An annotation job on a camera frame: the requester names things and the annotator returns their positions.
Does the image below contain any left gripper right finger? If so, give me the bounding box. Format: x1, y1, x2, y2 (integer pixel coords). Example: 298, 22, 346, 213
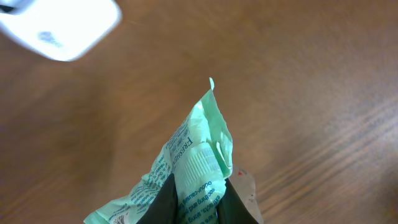
216, 179, 258, 224

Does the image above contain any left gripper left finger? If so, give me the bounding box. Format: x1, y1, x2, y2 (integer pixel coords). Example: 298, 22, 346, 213
137, 174, 178, 224

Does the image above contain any beige oats pouch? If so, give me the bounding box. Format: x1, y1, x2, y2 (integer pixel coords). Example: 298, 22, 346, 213
229, 165, 264, 224

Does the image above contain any mint green wipes packet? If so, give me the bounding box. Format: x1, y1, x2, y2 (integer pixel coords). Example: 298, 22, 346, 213
84, 89, 233, 223

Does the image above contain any white barcode scanner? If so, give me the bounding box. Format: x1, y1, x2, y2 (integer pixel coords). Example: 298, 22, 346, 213
1, 0, 122, 62

